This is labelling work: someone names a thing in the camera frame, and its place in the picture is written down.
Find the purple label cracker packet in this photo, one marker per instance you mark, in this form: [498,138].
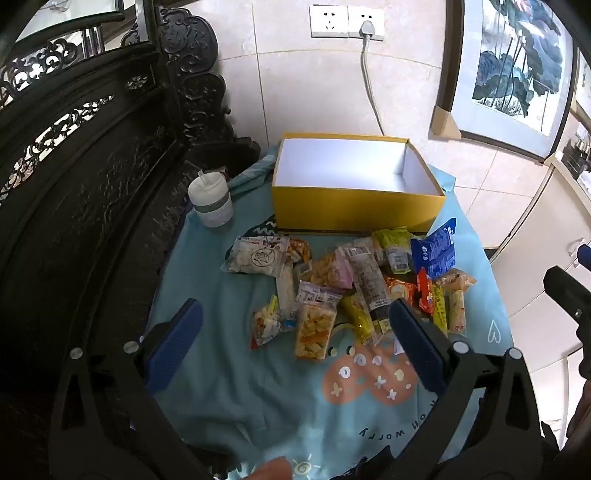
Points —
[314,325]

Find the small orange white snack packet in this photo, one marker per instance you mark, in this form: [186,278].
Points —
[298,250]

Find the white stick packet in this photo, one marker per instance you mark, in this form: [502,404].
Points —
[457,312]

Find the clear packet of white candies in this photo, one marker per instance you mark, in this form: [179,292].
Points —
[256,256]

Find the cardboard corner protector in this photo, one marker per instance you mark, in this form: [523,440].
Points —
[444,122]

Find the pink packet of yellow crackers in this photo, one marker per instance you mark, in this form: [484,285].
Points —
[330,272]

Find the small clear red yellow packet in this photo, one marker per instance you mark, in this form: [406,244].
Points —
[265,323]

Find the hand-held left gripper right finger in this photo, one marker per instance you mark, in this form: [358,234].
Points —
[415,344]

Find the red snack packet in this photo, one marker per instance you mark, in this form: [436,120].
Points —
[425,295]

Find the person's left hand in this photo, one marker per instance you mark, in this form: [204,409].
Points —
[272,470]

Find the white lidded cup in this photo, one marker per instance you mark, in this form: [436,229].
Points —
[210,207]

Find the white wall socket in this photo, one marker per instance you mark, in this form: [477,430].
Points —
[328,21]
[365,16]

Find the peach snack packet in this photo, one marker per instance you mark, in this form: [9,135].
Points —
[457,279]

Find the blue snack packet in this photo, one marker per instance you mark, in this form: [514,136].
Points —
[436,251]

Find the dark carved wooden furniture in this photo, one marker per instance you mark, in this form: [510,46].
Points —
[92,184]

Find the light blue printed cloth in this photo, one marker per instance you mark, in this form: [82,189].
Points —
[231,392]

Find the yellow green grey label packet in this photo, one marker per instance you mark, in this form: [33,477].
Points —
[392,249]

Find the yellow snack packet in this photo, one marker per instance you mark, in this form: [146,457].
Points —
[358,317]

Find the clear rice bar packet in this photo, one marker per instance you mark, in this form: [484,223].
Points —
[286,288]

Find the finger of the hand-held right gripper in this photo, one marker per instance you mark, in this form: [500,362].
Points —
[570,295]
[584,257]

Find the yellow cardboard box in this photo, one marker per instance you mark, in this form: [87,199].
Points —
[351,210]

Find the framed lotus painting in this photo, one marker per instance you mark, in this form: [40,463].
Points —
[517,69]

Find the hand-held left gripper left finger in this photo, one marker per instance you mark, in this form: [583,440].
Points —
[175,341]

